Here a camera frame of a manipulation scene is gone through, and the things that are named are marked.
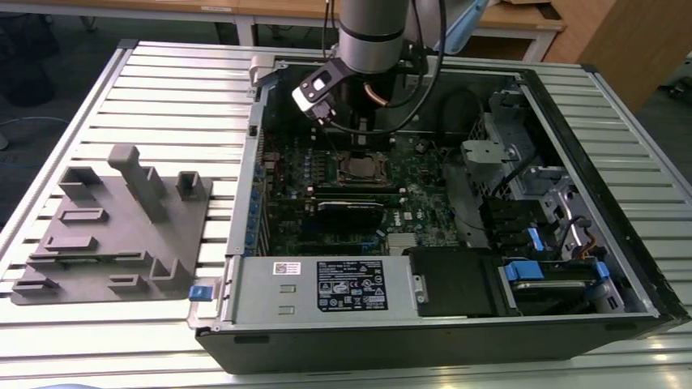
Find black power cable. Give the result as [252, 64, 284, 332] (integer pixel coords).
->
[491, 152, 535, 203]

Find black graphics card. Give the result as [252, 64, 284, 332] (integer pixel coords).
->
[316, 199, 387, 240]

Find black drive bay block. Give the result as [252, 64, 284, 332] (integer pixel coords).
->
[479, 198, 551, 249]

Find thick black cable loop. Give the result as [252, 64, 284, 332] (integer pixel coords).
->
[436, 87, 486, 143]

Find copper cable sleeve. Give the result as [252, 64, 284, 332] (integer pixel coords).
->
[363, 80, 388, 109]

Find black open PC case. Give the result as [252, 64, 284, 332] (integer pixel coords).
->
[186, 54, 692, 376]

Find coloured wire bundle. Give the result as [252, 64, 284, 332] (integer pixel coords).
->
[574, 238, 606, 261]

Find hard disk in blue carrier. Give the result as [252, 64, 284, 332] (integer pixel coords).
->
[500, 259, 615, 315]

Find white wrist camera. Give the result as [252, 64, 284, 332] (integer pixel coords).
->
[291, 60, 340, 122]

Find metal wire locking lever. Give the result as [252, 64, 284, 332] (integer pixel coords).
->
[318, 120, 344, 160]

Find silver power supply unit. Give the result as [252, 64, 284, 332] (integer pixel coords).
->
[215, 254, 428, 325]

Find green motherboard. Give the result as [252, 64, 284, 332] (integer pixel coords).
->
[259, 121, 472, 257]

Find CPU socket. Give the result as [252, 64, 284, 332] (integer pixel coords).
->
[335, 150, 396, 188]

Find wooden desk white frame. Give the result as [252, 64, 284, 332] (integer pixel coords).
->
[238, 0, 570, 62]
[0, 0, 255, 46]

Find grey parts rack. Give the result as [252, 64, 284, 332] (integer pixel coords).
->
[8, 144, 215, 307]

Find grey metal bracket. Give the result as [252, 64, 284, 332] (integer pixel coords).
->
[460, 139, 519, 176]

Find silver CPU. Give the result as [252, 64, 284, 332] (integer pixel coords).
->
[347, 156, 382, 179]

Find wooden cabinet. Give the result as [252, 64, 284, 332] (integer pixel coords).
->
[559, 0, 692, 113]

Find black plastic shroud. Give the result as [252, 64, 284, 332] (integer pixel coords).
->
[408, 246, 512, 319]

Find metal socket cover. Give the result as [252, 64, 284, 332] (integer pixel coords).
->
[338, 152, 394, 186]

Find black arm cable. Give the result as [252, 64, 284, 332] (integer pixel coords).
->
[323, 0, 450, 135]

